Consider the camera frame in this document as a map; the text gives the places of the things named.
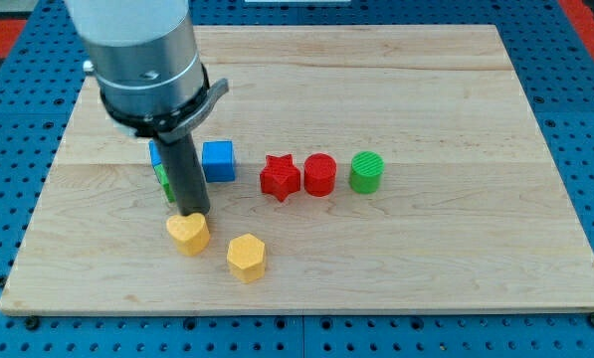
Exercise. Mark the yellow heart block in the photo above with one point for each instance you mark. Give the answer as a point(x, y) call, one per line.
point(190, 234)

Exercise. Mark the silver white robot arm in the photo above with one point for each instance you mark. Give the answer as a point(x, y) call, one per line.
point(147, 63)

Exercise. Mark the red star block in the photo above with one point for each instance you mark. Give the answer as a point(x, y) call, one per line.
point(280, 177)

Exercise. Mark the red cylinder block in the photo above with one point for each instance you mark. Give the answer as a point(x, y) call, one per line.
point(319, 174)

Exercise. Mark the green cylinder block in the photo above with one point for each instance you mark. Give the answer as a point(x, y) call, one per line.
point(366, 170)

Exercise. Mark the blue cube block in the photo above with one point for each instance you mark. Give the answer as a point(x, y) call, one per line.
point(218, 161)

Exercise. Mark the light wooden board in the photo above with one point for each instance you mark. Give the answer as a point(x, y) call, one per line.
point(471, 216)

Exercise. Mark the yellow hexagon block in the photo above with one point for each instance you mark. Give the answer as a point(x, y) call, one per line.
point(247, 258)

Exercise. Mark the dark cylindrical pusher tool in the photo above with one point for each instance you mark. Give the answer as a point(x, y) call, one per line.
point(185, 175)

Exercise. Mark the green block behind tool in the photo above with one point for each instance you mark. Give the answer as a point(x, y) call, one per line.
point(164, 182)

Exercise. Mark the blue block behind tool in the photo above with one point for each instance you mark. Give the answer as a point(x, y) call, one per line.
point(154, 154)

